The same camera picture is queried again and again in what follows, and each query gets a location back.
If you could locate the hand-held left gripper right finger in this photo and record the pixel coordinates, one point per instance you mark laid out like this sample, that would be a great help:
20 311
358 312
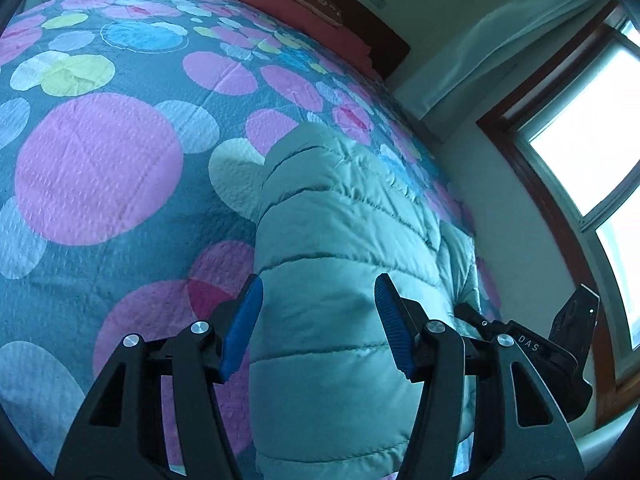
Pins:
392 320

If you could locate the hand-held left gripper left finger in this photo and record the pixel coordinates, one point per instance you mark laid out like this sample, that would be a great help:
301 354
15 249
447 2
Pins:
245 320

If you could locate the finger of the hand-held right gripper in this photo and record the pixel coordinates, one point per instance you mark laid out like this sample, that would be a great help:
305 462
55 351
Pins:
470 316

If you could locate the light green puffer jacket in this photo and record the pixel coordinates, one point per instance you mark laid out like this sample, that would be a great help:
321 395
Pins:
340 240

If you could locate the dotted colourful bedspread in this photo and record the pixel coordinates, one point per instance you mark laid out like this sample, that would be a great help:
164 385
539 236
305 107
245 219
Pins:
100 170

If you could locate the wooden framed window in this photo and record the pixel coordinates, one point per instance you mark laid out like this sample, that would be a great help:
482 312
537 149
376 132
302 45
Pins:
590 125

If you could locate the pale hanging curtain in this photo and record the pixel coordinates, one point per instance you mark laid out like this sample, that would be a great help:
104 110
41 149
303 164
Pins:
475 50

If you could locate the dark wooden headboard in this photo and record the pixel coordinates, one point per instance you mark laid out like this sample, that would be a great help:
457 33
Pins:
370 25

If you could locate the brown patterned cushion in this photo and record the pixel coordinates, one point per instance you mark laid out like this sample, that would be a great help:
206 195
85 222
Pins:
317 5

